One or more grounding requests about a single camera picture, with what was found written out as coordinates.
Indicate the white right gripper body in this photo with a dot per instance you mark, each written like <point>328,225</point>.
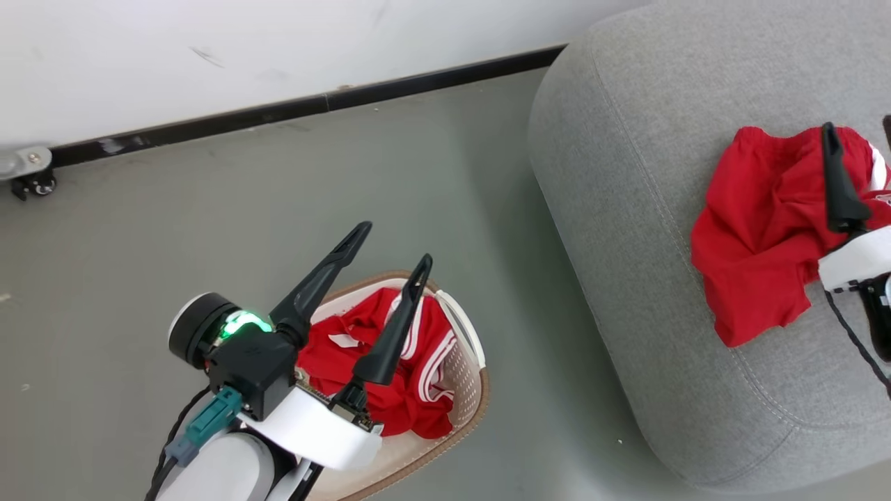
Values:
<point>860,261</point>

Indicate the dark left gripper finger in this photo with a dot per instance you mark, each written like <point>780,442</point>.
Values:
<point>393,327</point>
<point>317,285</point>

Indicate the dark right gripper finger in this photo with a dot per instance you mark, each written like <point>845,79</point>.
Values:
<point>839,188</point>
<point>887,132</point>

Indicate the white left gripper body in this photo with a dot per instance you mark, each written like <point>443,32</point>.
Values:
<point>313,431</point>

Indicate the red jersey with white patch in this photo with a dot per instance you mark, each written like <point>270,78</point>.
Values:
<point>411,396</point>

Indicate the red shorts with white trim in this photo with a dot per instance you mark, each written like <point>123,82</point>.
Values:
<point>759,229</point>

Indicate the grey fabric sofa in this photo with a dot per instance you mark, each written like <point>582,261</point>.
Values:
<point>661,209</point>

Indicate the cream perforated laundry basket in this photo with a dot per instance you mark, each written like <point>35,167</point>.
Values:
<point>466,376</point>

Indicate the black baseboard strip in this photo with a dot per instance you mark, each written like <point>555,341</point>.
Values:
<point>278,110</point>

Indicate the small black caster wheel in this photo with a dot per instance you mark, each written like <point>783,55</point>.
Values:
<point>36,184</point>

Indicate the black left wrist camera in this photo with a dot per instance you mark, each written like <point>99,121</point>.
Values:
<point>254,369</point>

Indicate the teal left camera connector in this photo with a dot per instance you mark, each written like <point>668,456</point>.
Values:
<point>209,421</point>

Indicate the grey metal corner bracket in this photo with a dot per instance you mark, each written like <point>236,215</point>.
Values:
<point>24,161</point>

